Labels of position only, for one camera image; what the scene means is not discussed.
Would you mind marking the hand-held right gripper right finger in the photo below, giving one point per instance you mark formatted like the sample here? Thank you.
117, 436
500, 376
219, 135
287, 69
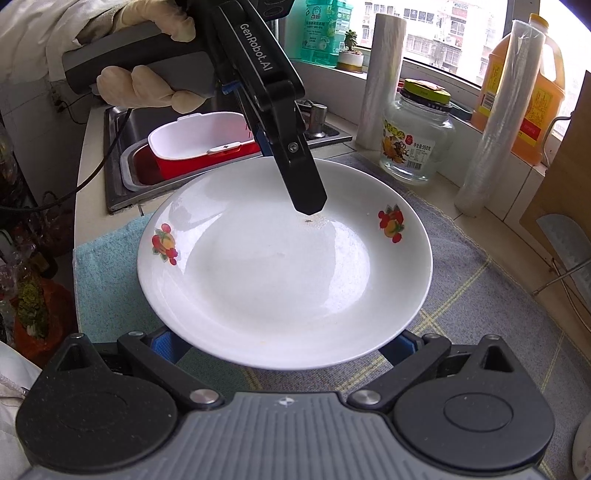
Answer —
400, 347

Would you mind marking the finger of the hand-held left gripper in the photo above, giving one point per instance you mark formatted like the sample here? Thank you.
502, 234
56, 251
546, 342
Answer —
263, 143
302, 184

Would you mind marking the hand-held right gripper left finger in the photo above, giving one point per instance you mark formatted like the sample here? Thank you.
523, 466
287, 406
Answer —
164, 345

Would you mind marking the white fruit print plate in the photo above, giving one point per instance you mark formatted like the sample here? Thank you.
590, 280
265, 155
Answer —
277, 277

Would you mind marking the person's left forearm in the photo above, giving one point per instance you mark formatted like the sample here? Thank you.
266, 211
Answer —
46, 27

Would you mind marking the person's left hand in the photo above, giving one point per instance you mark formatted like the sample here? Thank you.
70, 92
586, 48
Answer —
138, 87

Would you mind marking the metal faucet base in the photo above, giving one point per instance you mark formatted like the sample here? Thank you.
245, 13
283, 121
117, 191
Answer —
316, 117

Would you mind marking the red white plastic basin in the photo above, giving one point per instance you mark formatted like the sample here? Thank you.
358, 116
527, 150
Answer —
194, 161

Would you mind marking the green detergent bottle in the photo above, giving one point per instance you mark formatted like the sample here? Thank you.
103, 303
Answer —
323, 32

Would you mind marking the teal cloth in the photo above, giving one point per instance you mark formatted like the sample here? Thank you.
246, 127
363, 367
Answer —
106, 277

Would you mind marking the grey checked cloth mat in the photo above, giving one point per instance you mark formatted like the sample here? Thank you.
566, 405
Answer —
485, 314

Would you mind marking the small potted plant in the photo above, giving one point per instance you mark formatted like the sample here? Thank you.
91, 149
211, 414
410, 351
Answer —
351, 62

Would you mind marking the orange bag of greens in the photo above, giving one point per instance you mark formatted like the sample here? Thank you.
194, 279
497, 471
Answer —
60, 314

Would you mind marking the stainless steel sink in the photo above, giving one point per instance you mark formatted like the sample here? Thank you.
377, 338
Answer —
152, 121

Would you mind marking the labelled glass jar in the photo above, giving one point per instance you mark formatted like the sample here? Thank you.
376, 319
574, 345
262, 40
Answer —
415, 143

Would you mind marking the person's white clothing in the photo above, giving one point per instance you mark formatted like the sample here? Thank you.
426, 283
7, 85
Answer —
14, 415

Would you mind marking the dark blue small dish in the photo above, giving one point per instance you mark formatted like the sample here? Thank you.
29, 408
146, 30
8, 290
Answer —
461, 113

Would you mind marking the clear cling film roll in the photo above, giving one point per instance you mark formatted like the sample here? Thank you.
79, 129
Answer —
498, 129

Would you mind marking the orange cooking oil bottle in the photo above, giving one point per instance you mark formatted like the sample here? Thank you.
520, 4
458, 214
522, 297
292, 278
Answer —
489, 83

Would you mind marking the wooden cutting board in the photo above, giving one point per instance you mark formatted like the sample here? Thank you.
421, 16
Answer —
568, 194

